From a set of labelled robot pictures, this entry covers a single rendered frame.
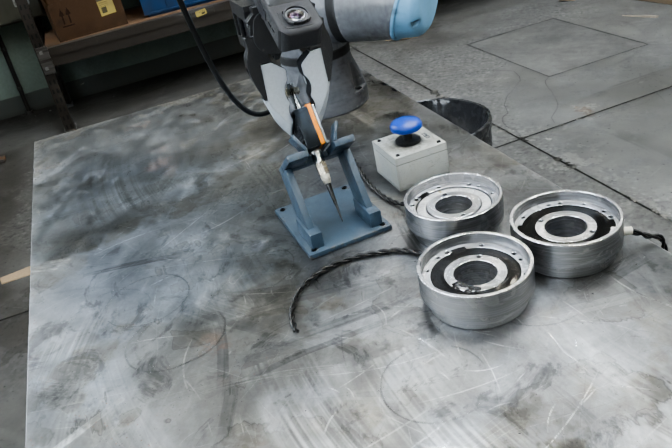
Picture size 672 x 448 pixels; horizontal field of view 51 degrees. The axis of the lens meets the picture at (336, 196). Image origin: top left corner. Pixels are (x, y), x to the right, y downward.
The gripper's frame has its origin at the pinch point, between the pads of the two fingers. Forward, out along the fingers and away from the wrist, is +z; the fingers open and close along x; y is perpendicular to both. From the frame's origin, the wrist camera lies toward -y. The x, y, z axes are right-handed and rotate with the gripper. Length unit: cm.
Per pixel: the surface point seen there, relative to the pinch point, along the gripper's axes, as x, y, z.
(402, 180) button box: -10.2, -1.4, 10.7
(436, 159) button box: -15.0, -1.5, 9.5
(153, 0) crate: -23, 331, 40
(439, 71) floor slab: -140, 237, 93
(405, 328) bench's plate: 1.7, -25.0, 12.1
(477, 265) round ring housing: -7.1, -23.4, 9.8
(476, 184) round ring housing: -15.0, -10.8, 9.2
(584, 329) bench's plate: -10.8, -33.9, 12.1
